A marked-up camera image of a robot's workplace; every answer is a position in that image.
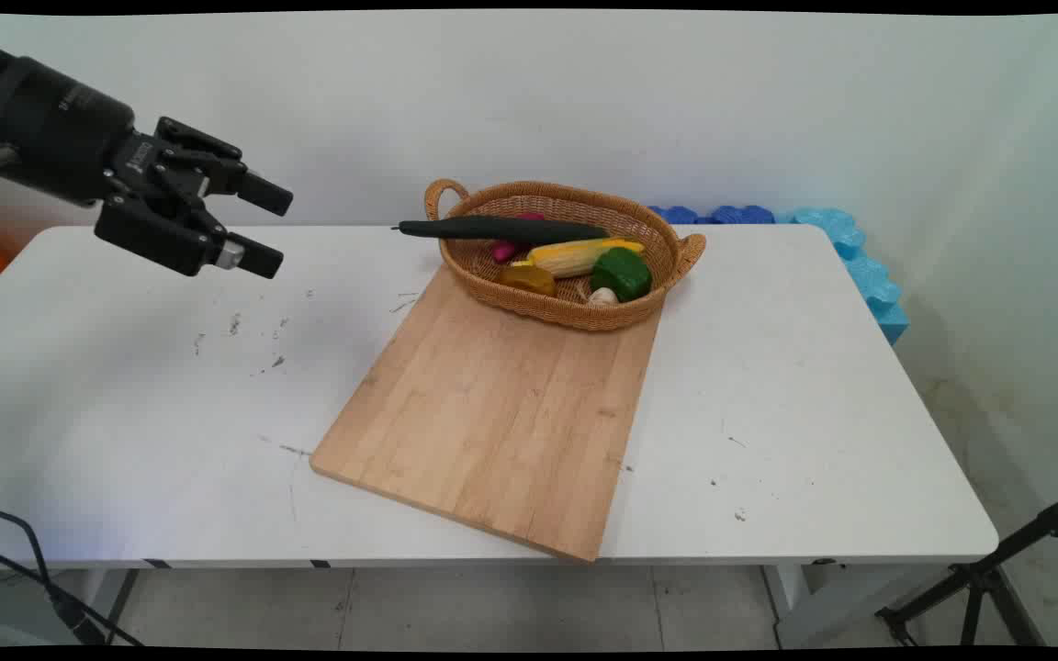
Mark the light blue foam strip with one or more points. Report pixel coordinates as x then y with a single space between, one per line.
869 275

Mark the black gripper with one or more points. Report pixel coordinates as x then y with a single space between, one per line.
145 170

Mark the dark green cucumber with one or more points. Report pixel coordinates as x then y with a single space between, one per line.
501 229

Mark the white table leg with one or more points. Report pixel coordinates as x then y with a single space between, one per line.
800 606

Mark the purple sweet potato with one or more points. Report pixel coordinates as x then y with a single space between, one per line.
503 251

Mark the black tripod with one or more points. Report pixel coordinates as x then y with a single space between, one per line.
984 578

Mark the yellow corn cob with husk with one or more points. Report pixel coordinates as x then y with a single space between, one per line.
570 259

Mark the green bell pepper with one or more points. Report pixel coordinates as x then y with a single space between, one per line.
621 274

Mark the wooden cutting board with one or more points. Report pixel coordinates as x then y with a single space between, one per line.
492 413

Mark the yellow bell pepper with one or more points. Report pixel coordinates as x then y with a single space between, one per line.
527 279

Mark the woven wicker basket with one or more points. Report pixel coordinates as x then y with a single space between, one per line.
575 312

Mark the dark blue foam block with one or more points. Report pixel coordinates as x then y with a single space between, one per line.
676 216
742 215

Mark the white garlic bulb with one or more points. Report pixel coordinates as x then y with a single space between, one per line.
602 296

